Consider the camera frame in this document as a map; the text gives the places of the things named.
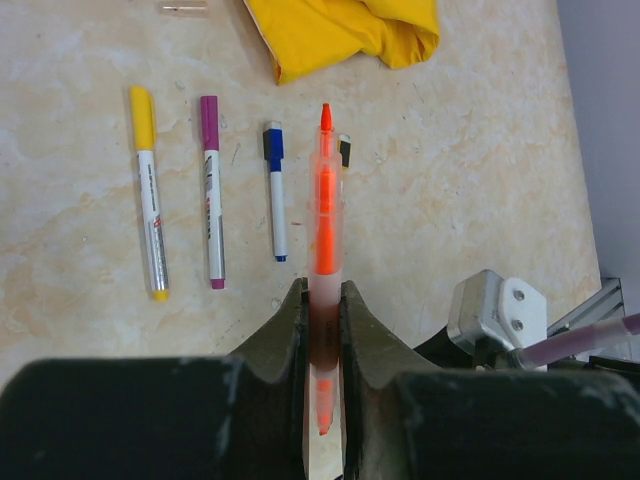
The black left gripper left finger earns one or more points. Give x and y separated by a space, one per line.
239 416

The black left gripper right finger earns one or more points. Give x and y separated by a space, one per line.
406 418

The orange pink highlighter pen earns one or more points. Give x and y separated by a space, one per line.
325 209

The white blue-end pen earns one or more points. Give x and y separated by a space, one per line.
278 217

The small yellow pen cap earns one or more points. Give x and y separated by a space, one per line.
344 148

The white purple-end pen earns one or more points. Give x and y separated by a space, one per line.
213 204

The purple marker cap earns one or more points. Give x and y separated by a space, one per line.
209 121

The yellow marker cap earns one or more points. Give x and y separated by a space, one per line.
143 119

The white yellow whiteboard marker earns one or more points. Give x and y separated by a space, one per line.
152 223

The small blue pen cap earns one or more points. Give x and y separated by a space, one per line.
273 146

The clear pen cap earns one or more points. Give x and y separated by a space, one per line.
191 9

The yellow folded t-shirt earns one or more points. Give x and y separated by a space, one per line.
306 36

